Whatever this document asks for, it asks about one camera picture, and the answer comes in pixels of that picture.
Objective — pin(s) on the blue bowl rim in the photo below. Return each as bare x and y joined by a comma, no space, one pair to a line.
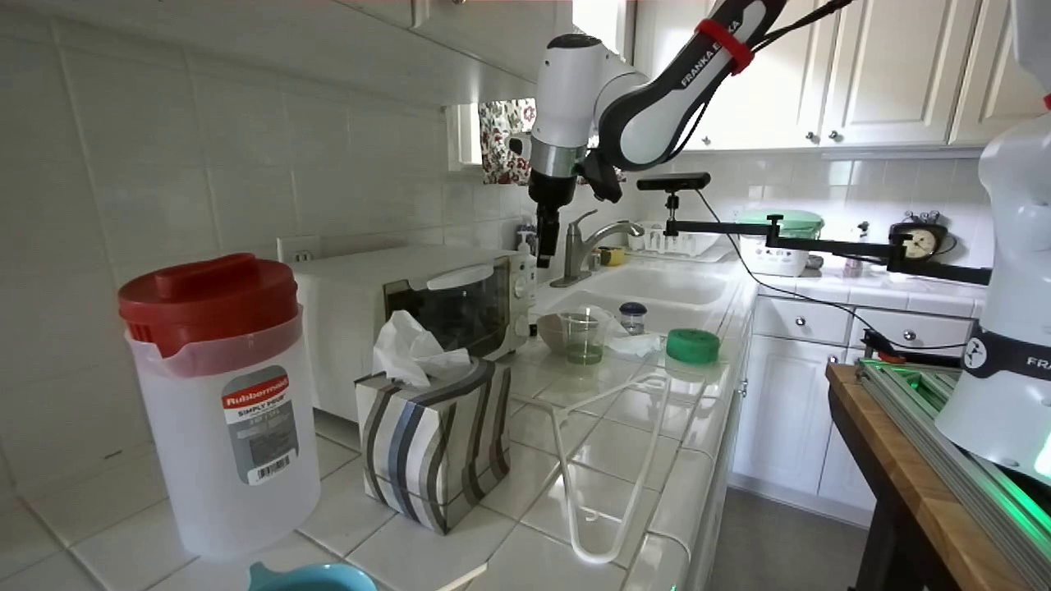
310,579

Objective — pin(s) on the green lidded container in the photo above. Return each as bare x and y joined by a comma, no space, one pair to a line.
796,224

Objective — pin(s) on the white cabinets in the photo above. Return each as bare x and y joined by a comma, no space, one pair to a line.
878,75
787,440

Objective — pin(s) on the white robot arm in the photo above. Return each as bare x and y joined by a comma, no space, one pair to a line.
599,115

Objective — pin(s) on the small dark-lidded jar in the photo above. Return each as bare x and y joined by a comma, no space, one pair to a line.
632,318

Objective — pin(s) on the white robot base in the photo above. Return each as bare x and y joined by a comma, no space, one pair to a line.
1000,404

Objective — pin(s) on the striped fabric tissue box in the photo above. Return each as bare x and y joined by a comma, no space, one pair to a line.
430,425

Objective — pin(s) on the white upper cabinets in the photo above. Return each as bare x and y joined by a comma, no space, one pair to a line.
878,75

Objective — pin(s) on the green plastic lid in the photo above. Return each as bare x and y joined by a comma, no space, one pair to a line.
690,346

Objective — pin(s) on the white sink basin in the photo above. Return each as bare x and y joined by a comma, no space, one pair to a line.
679,298

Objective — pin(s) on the small white toaster oven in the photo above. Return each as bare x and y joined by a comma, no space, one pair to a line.
460,298

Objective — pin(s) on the white lower cabinets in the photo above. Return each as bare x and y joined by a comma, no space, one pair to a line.
787,440

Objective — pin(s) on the floral window curtain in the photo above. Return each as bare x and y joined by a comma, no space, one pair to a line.
501,140

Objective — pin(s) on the chrome kitchen faucet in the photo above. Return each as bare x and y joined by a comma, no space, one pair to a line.
579,252

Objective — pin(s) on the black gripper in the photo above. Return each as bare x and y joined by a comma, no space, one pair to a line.
550,197

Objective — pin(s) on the wooden table with rail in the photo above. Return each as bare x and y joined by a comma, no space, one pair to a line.
943,519

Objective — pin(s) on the clear pitcher with red lid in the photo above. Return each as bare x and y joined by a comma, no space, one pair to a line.
221,371

